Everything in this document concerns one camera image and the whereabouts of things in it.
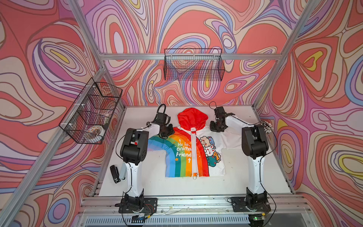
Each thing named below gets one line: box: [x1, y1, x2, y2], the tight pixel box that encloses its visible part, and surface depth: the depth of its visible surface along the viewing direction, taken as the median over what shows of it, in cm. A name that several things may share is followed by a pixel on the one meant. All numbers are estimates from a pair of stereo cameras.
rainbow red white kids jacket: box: [147, 107, 243, 178], surface depth 95 cm
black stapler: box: [109, 165, 121, 184], surface depth 83 cm
